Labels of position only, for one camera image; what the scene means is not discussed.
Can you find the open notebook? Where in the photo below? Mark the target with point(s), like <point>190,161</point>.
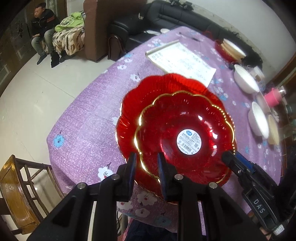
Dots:
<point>174,57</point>

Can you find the purple floral tablecloth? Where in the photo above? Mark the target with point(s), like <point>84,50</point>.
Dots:
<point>83,145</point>

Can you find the large red plate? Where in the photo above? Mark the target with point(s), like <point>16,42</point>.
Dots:
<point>140,97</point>

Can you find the black leather sofa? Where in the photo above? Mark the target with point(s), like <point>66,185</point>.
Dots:
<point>128,32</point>

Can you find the wooden chair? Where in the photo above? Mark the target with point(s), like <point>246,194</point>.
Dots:
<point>19,196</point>

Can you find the black gadgets on sofa back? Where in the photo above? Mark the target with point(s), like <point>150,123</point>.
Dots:
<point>186,5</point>

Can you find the white paper bowl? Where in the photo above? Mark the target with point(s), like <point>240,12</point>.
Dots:
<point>245,80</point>
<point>258,121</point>
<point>262,103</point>

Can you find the bottle with pink knit sleeve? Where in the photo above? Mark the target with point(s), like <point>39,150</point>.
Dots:
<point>275,96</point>

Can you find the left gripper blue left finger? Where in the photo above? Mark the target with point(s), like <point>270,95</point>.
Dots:
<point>130,173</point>

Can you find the beige plastic bowl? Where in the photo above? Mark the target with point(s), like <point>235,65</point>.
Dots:
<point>273,138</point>

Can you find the red plate with gold rim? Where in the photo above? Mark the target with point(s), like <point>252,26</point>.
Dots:
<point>191,131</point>

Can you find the seated man in black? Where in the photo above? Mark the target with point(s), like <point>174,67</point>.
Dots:
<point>43,28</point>

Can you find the brown armchair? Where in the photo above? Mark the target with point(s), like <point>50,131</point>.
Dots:
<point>99,14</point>

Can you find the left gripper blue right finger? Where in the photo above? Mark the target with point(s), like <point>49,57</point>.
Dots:
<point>167,174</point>

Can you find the stack of bowls on red plate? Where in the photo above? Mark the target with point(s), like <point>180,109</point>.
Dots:
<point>229,51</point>

